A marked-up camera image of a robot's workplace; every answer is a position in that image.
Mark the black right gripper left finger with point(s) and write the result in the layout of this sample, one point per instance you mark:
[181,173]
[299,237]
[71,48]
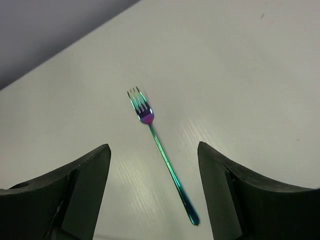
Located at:
[62,204]

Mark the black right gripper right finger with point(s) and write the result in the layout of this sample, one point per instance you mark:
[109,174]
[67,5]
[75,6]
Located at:
[245,205]

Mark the iridescent rainbow metal fork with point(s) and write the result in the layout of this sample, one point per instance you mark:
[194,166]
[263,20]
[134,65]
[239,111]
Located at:
[146,116]

